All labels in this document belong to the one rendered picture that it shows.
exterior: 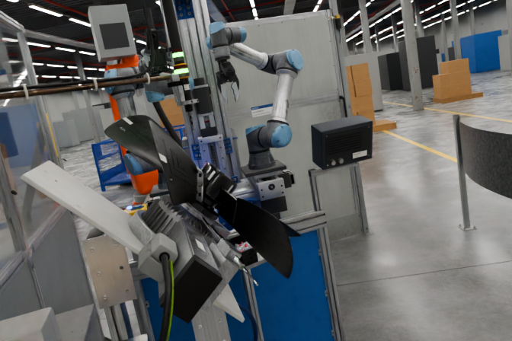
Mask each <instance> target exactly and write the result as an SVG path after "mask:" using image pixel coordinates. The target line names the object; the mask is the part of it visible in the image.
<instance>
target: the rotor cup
mask: <svg viewBox="0 0 512 341"><path fill-rule="evenodd" d="M201 171H202V172H203V201H202V202H198V201H196V200H195V202H189V204H190V205H191V206H193V207H194V208H195V209H196V210H197V211H199V212H200V213H202V214H203V215H205V216H206V217H207V218H210V219H212V220H214V221H215V220H217V218H218V217H219V214H218V213H217V212H216V211H215V210H214V208H215V206H216V205H218V204H220V200H221V195H222V189H224V190H226V191H228V190H229V188H230V187H231V186H232V185H233V188H231V189H230V191H229V193H230V194H232V192H233V191H234V190H235V188H236V187H237V183H236V182H234V181H233V180H232V179H230V178H229V177H228V176H226V175H225V174H224V173H223V172H222V171H220V170H219V169H218V168H216V167H215V166H214V165H212V164H211V163H210V162H207V163H206V164H205V165H204V166H203V168H202V169H201ZM213 171H215V174H214V175H213V176H212V177H211V178H210V180H208V179H207V178H208V177H209V176H210V175H211V173H212V172H213Z"/></svg>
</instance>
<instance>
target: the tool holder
mask: <svg viewBox="0 0 512 341"><path fill-rule="evenodd" d="M169 76H170V80H166V81H167V83H168V87H169V88H172V89H173V93H174V99H175V103H177V106H182V105H187V104H194V103H198V102H199V101H198V99H194V100H186V101H185V97H184V90H183V86H182V85H183V81H180V78H179V74H173V75H169Z"/></svg>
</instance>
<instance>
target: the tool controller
mask: <svg viewBox="0 0 512 341"><path fill-rule="evenodd" d="M311 132H312V161H313V162H314V163H315V164H316V165H318V166H319V167H320V168H321V169H322V170H327V169H330V168H333V167H339V166H342V165H345V164H351V163H354V162H358V161H363V160H366V159H370V158H372V153H373V121H372V120H370V119H368V118H366V117H365V116H362V115H356V116H349V117H346V118H342V119H338V120H332V121H327V122H324V123H317V124H314V125H311Z"/></svg>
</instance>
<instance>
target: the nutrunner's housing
mask: <svg viewBox="0 0 512 341"><path fill-rule="evenodd" d="M180 81H183V85H182V86H183V90H184V97H185V101H186V100H192V97H191V90H190V83H189V79H188V78H181V79H180ZM184 106H185V107H184V108H185V110H186V111H185V112H191V111H193V105H192V104H187V105H184Z"/></svg>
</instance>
